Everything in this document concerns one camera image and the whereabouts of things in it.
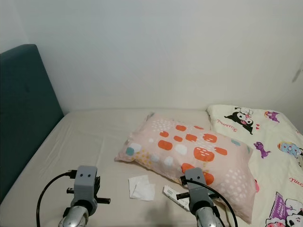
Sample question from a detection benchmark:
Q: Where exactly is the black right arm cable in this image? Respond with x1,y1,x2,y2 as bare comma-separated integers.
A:
180,177,239,227

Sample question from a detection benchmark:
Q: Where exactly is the mattress with beige sheet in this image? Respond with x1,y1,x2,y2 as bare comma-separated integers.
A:
0,109,303,227

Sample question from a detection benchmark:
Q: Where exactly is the cream cartoon print quilt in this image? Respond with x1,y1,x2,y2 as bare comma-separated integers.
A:
206,105,303,227

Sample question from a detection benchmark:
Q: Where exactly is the pink pillow with orange spots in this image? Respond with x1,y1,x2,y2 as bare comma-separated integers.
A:
116,112,258,224

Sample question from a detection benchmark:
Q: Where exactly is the teal upholstered headboard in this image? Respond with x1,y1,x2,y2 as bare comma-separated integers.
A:
0,44,64,204

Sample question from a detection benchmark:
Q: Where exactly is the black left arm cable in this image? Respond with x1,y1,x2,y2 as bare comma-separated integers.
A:
36,171,79,227

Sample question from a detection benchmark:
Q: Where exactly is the white tissue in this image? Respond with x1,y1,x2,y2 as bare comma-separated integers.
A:
128,175,156,201

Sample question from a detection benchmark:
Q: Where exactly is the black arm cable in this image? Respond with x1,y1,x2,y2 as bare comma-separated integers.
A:
36,171,79,227
180,177,239,227

